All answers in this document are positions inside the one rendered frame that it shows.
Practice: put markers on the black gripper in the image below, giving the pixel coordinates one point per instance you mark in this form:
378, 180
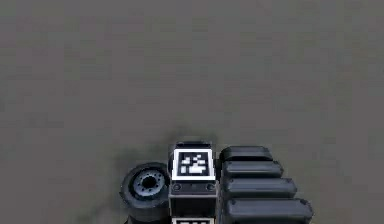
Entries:
146, 186

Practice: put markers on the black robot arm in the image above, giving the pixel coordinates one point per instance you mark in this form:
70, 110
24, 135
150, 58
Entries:
256, 190

